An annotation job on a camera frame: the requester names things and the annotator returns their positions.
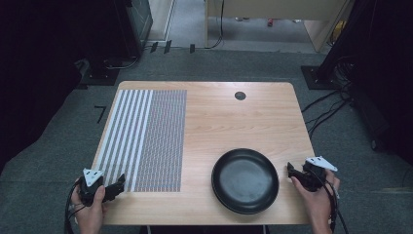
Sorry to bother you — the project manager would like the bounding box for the person's right hand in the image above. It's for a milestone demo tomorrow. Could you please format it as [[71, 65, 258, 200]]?
[[289, 169, 342, 218]]

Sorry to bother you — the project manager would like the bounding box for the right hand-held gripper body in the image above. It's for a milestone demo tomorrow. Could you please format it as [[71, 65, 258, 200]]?
[[301, 155, 339, 193]]

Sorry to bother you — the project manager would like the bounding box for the grey striped placemat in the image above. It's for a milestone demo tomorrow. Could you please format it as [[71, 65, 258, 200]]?
[[95, 89, 188, 193]]

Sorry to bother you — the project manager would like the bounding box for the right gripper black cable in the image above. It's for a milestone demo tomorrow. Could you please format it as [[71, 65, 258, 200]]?
[[308, 169, 351, 234]]

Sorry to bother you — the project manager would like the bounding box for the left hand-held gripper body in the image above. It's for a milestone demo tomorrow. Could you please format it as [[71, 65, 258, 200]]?
[[78, 168, 107, 208]]

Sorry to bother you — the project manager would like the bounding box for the light wooden desk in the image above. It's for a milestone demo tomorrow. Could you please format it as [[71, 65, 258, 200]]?
[[204, 0, 354, 54]]

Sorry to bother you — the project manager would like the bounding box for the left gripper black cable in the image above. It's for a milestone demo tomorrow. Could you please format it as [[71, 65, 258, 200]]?
[[63, 178, 83, 234]]

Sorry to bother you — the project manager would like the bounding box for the black hanging cable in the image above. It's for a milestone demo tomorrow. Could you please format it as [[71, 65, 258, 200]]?
[[204, 0, 226, 51]]

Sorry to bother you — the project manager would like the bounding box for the black round plate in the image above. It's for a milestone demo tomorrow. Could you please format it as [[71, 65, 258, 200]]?
[[210, 147, 281, 215]]

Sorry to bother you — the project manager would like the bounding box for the bundle of black floor cables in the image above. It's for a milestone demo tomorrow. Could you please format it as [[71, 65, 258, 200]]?
[[300, 55, 357, 139]]

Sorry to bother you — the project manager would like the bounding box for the black metal stand base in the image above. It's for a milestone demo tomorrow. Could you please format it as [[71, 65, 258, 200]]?
[[75, 57, 139, 91], [300, 64, 342, 91]]

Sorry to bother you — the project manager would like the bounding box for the person's left hand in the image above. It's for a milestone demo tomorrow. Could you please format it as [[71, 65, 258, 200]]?
[[70, 176, 109, 228]]

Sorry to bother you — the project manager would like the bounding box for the dark curtain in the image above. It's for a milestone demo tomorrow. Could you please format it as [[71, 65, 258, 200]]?
[[0, 0, 131, 174], [319, 0, 413, 165]]

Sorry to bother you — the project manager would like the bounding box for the dark grey cabinet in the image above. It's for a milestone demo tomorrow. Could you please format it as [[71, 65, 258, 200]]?
[[113, 0, 154, 59]]

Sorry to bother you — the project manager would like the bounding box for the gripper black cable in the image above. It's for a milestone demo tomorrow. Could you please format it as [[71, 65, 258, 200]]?
[[308, 169, 351, 234], [63, 178, 83, 234]]

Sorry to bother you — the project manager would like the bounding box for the yellow object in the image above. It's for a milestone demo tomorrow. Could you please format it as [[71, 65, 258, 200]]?
[[330, 19, 348, 45]]

